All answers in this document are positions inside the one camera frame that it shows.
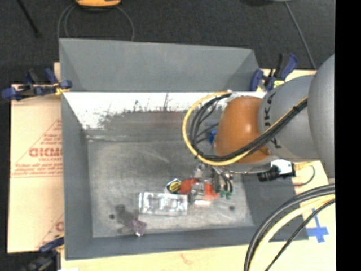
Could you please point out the clear plastic packet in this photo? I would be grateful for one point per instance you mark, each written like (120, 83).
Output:
(162, 203)

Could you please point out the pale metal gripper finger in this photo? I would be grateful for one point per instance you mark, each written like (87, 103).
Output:
(200, 187)
(192, 196)

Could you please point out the grey metal bin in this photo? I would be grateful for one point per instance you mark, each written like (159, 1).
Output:
(141, 162)

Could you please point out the brown cardboard board, red print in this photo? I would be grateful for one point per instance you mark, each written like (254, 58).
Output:
(34, 162)

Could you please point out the black cylinder on white bracket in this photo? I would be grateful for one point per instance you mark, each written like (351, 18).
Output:
(277, 170)

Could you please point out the orange-red toy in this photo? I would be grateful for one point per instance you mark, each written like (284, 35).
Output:
(186, 185)

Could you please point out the yellow and black tape measure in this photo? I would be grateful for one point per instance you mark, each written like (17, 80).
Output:
(174, 185)

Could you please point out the purple and grey clear thing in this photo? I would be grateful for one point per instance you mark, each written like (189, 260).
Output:
(132, 220)

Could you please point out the small white flat piece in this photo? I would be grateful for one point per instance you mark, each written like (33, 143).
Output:
(202, 202)

